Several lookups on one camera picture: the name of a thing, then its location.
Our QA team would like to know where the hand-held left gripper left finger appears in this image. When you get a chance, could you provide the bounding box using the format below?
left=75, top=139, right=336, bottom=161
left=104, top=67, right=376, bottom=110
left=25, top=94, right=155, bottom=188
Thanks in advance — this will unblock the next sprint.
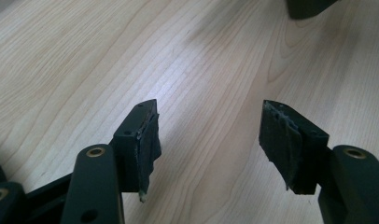
left=108, top=98, right=162, bottom=203

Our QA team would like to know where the black slipper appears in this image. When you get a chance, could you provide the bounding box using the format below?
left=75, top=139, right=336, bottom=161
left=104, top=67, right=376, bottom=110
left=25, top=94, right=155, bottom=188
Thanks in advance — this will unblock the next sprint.
left=286, top=0, right=340, bottom=21

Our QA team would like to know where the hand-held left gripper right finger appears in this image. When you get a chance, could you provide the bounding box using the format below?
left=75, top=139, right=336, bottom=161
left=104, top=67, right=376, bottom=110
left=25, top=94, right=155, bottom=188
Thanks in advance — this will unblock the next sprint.
left=258, top=99, right=334, bottom=196

